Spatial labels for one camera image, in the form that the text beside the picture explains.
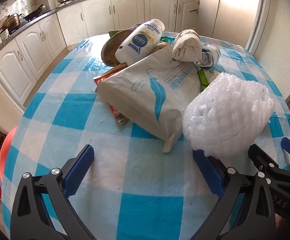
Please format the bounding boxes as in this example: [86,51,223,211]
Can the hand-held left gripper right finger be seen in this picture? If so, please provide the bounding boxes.
[192,149,277,240]

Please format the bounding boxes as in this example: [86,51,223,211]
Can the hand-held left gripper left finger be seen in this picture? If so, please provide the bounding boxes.
[10,144,97,240]

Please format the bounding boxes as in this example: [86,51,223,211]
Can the white bubble wrap bundle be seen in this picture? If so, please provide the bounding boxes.
[182,72,276,158]

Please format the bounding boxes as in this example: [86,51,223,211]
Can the red snack wrapper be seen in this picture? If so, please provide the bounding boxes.
[93,63,129,125]

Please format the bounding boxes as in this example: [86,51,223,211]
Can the white paper bag blue feather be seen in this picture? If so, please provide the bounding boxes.
[96,45,212,153]

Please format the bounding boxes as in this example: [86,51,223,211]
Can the small clear bottle blue label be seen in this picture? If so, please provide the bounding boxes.
[195,44,221,70]

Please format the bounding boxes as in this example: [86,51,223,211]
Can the white sock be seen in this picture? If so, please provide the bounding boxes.
[173,29,201,62]

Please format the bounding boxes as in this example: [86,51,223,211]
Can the large white plastic bottle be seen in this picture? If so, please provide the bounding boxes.
[115,19,165,64]

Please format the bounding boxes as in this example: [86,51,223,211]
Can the teal snack packet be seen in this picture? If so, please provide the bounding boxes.
[160,36,177,46]

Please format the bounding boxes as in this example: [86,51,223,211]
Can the blue white checkered tablecloth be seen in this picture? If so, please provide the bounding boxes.
[1,31,290,240]

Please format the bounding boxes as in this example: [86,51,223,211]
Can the cream refrigerator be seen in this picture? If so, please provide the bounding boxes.
[199,0,272,52]

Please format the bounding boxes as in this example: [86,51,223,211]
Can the small lidded pot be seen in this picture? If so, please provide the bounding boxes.
[0,27,10,42]

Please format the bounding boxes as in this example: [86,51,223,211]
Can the red and dark small object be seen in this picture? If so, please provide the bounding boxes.
[189,1,200,15]

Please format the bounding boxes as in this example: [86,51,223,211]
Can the white kitchen cabinets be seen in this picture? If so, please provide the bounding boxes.
[0,0,202,108]

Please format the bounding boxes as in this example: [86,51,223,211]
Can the black wok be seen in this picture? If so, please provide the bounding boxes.
[22,4,47,22]

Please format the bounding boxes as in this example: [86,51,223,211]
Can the copper cooking pot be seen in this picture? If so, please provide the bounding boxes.
[0,13,23,30]

